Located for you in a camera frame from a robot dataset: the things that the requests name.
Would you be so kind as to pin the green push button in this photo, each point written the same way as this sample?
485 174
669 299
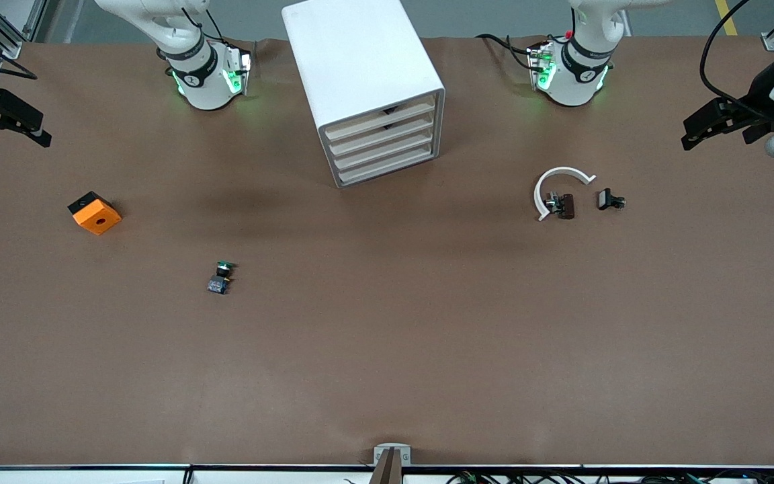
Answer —
218 285

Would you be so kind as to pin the dark brown switch component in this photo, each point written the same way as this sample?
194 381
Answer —
566 206

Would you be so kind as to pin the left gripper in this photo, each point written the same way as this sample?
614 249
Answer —
761 96

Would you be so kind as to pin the small black clip component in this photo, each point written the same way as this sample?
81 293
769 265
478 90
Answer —
605 199

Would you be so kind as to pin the white drawer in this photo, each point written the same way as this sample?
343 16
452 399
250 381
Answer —
383 165
373 119
380 149
377 134

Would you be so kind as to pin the white drawer cabinet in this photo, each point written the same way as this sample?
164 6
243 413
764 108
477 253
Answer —
353 60

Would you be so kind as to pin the brown post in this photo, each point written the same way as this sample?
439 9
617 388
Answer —
387 470

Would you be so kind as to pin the grey metal bracket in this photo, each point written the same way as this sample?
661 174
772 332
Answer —
392 450

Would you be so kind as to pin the orange and black button box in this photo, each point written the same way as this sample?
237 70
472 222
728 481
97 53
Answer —
98 218

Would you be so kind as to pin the white curved plastic piece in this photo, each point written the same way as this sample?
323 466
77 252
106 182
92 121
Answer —
562 170

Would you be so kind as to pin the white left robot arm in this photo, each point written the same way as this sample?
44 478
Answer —
575 81

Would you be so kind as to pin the brown table cover sheet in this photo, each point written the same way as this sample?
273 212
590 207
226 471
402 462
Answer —
387 336

